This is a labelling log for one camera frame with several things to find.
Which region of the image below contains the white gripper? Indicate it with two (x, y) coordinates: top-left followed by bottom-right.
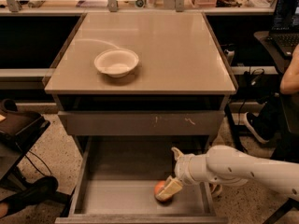
(164, 147), (206, 197)

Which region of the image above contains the orange fruit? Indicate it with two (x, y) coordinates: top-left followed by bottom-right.
(154, 181), (172, 203)

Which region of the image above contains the person forearm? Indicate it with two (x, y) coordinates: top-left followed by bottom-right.
(280, 45), (299, 94)

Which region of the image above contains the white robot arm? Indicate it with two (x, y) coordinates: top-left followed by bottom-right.
(154, 145), (299, 202)

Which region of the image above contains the open middle drawer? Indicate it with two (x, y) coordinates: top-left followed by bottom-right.
(55, 136), (228, 224)

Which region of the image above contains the grey drawer cabinet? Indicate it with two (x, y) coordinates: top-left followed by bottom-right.
(44, 11), (239, 224)

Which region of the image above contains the closed top drawer front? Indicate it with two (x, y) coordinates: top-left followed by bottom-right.
(58, 111), (224, 136)

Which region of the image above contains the black white sneaker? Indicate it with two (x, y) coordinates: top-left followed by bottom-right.
(244, 112), (272, 144)

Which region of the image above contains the white paper bowl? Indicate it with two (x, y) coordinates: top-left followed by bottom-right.
(93, 49), (139, 77)

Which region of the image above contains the black tripod stand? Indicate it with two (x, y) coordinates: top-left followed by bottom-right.
(224, 105), (299, 224)

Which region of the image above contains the black shoe left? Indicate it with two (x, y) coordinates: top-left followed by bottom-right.
(0, 176), (58, 218)

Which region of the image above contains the dark cart left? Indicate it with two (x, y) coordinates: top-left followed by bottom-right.
(0, 99), (50, 190)

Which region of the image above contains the black laptop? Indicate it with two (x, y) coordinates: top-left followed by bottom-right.
(269, 0), (299, 59)

